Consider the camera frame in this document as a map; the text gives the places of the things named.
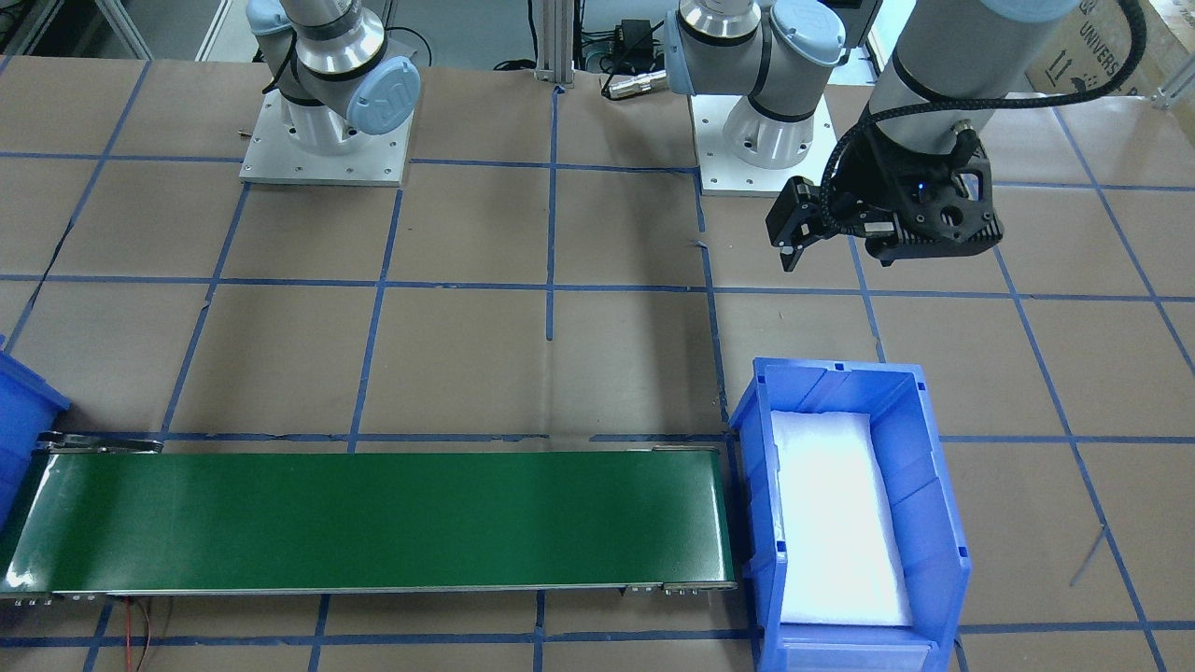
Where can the green conveyor belt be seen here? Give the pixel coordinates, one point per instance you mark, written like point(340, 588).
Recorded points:
point(293, 524)

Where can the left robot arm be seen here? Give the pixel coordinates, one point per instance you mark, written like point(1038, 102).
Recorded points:
point(953, 61)

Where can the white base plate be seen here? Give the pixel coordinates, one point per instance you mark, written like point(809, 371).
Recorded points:
point(299, 145)
point(743, 153)

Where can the silver cable connector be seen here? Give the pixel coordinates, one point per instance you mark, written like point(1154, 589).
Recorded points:
point(621, 88)

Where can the black power adapter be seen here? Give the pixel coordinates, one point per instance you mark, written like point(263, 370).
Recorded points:
point(634, 39)

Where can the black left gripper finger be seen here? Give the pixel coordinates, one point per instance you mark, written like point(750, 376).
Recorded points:
point(971, 170)
point(796, 221)

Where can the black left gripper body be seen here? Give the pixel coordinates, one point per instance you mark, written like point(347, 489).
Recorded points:
point(866, 192)

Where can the white foam pad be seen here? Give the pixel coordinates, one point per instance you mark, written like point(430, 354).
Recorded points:
point(844, 567)

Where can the aluminium frame post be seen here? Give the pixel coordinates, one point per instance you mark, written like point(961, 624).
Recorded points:
point(555, 26)

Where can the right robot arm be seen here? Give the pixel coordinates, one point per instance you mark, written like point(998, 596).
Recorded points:
point(338, 74)

